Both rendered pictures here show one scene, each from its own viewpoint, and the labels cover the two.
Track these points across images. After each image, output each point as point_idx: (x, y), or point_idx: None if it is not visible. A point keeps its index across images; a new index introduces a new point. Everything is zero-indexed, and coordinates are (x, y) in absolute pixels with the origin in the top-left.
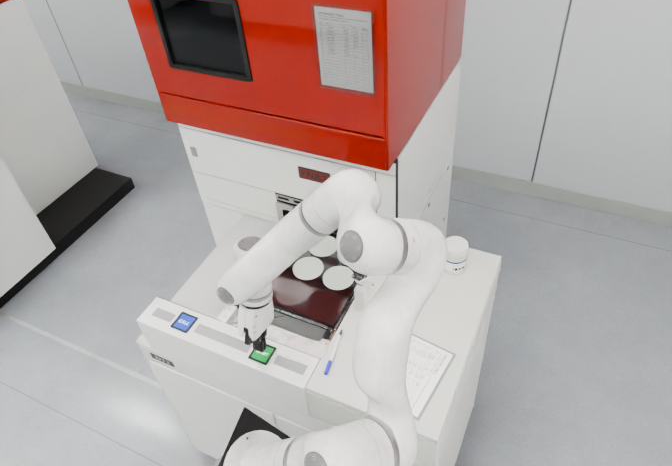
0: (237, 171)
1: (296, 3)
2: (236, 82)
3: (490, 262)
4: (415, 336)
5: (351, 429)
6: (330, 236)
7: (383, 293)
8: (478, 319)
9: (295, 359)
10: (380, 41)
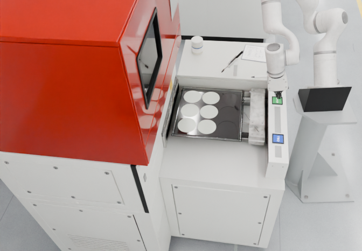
0: (154, 150)
1: None
2: (160, 69)
3: (190, 41)
4: (242, 55)
5: (327, 12)
6: (181, 109)
7: None
8: (224, 41)
9: None
10: None
